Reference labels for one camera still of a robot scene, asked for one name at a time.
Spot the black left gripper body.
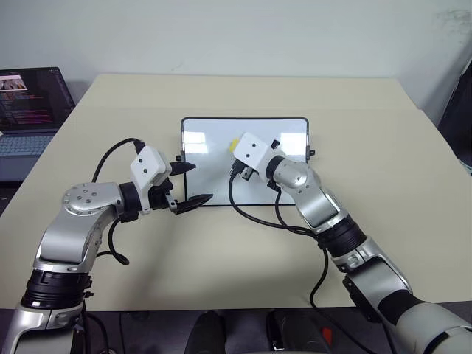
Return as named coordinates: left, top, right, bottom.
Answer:
left=149, top=177, right=178, bottom=212

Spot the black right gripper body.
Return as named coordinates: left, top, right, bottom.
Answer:
left=229, top=160, right=256, bottom=183

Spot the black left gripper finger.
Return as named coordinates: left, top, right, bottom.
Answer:
left=169, top=162, right=197, bottom=177
left=173, top=193, right=215, bottom=216

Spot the small black-framed whiteboard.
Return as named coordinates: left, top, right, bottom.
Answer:
left=175, top=117, right=317, bottom=208

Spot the open grey laptop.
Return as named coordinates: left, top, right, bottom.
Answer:
left=0, top=66, right=77, bottom=184

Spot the dark rounded shape red mark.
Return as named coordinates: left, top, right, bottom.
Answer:
left=264, top=308, right=335, bottom=354

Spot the black chair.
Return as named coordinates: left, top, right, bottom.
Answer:
left=437, top=61, right=472, bottom=164

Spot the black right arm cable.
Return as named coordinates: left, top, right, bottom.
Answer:
left=228, top=167, right=398, bottom=354

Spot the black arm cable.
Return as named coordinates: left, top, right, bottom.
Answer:
left=228, top=167, right=398, bottom=354
left=91, top=137, right=147, bottom=266

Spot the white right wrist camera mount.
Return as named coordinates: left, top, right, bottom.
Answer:
left=233, top=132, right=285, bottom=182

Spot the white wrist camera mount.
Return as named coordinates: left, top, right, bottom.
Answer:
left=129, top=145, right=172, bottom=215
left=233, top=132, right=285, bottom=182

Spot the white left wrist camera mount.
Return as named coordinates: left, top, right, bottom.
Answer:
left=129, top=145, right=172, bottom=215

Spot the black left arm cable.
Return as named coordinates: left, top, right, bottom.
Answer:
left=91, top=137, right=147, bottom=266

